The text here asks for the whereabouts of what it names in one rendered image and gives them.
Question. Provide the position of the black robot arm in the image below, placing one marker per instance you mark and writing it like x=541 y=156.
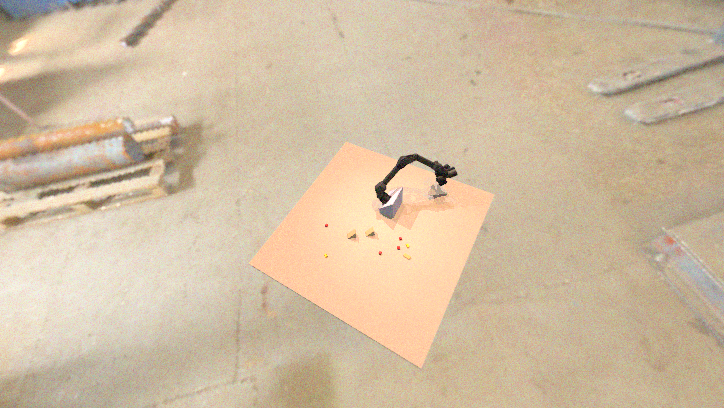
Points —
x=403 y=162

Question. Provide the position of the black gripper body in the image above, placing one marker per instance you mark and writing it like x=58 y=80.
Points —
x=441 y=183

